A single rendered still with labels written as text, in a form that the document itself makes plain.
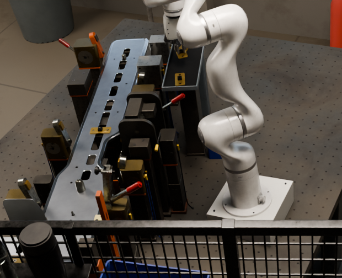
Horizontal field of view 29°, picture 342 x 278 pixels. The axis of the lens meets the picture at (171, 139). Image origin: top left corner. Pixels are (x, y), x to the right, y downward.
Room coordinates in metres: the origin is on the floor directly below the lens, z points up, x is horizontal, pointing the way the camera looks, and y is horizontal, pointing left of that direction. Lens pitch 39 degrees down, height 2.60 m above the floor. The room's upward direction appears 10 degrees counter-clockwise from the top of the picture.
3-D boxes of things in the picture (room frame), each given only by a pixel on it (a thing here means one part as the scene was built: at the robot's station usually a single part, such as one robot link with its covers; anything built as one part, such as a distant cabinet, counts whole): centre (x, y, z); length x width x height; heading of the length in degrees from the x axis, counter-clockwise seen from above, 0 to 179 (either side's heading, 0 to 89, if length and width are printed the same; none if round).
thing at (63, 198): (2.16, 0.27, 1.00); 1.38 x 0.22 x 0.02; 167
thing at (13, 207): (1.43, 0.45, 1.17); 0.12 x 0.01 x 0.34; 77
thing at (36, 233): (1.01, 0.32, 1.52); 0.07 x 0.07 x 0.18
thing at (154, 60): (2.42, 0.02, 0.90); 0.13 x 0.08 x 0.41; 77
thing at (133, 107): (1.99, 0.10, 0.94); 0.18 x 0.13 x 0.49; 167
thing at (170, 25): (2.28, -0.10, 1.34); 0.10 x 0.07 x 0.11; 96
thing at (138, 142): (1.87, 0.11, 0.91); 0.07 x 0.05 x 0.42; 77
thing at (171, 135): (1.93, 0.00, 0.89); 0.09 x 0.08 x 0.38; 77
